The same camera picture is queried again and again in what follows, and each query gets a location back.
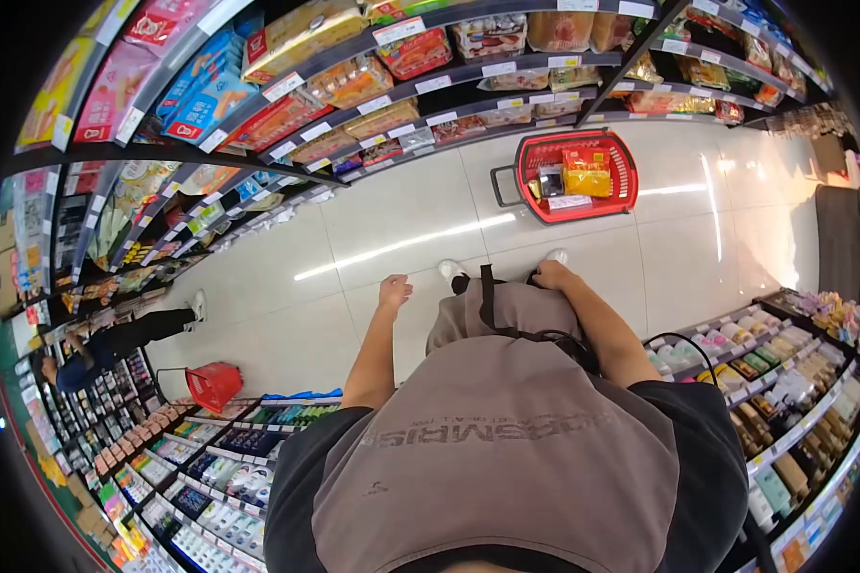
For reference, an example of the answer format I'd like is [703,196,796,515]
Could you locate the person's right hand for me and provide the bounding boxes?
[532,260,583,293]

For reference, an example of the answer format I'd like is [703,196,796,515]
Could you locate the person's left hand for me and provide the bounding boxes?
[377,274,414,313]

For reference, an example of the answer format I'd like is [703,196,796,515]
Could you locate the person's legs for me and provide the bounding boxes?
[437,248,570,296]

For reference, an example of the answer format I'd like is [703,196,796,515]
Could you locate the dark small packet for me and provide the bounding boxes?
[536,165,567,199]

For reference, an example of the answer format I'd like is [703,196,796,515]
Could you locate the yellow snack packet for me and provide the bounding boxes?
[563,168,613,199]

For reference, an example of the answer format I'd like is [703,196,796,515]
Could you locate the red orange snack packet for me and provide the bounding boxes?
[562,148,612,173]

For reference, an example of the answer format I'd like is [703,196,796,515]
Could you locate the large red shopping basket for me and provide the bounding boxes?
[490,128,639,226]

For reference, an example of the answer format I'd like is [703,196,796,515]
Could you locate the person's body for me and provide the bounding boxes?
[264,265,751,573]

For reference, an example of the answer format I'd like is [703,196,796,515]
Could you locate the full shop shelf of snacks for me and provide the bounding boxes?
[0,0,664,319]

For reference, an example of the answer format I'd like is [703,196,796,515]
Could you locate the small red shopping basket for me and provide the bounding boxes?
[155,361,245,415]

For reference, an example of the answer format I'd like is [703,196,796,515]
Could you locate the full shop shelf of bags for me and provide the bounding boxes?
[580,0,837,131]

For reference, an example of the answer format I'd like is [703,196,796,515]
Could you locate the full shop shelf of bottles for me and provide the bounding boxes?
[644,288,860,573]

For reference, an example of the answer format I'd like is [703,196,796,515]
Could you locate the full shop shelf of toiletries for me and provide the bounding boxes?
[14,342,345,573]

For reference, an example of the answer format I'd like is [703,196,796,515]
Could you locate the dark grey floor mat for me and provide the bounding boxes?
[815,185,860,305]

